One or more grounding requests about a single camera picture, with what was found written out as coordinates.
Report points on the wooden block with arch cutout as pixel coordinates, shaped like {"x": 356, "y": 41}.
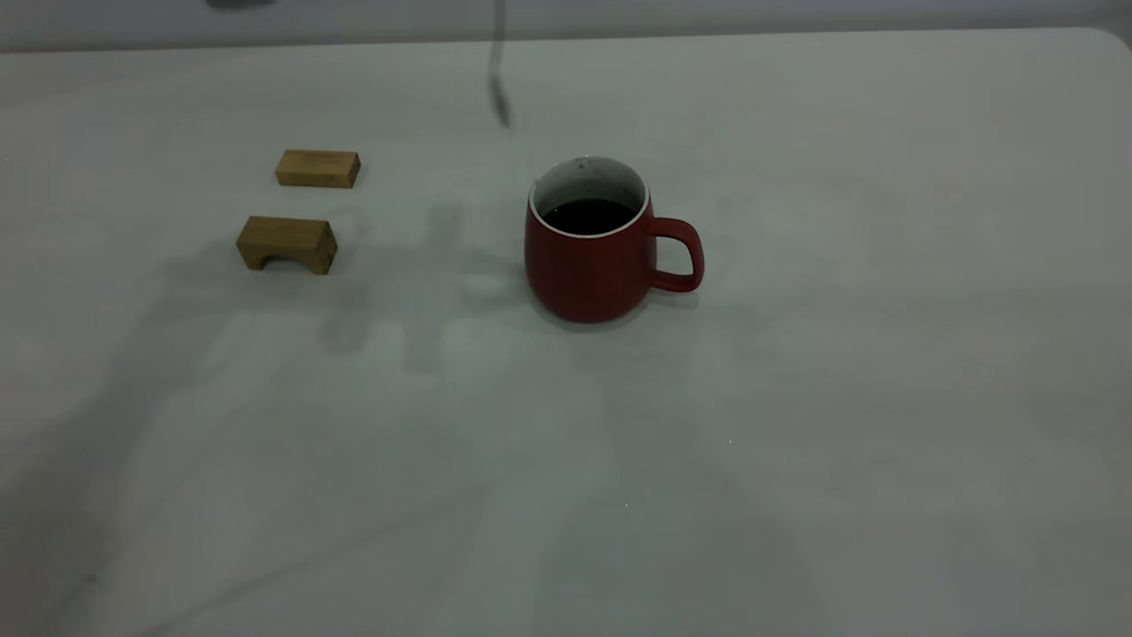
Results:
{"x": 287, "y": 234}

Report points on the dark coffee liquid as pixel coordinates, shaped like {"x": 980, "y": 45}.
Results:
{"x": 588, "y": 217}

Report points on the red ceramic mug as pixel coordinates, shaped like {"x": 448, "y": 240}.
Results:
{"x": 584, "y": 274}

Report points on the flat rectangular wooden block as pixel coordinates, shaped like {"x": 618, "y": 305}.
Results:
{"x": 318, "y": 168}

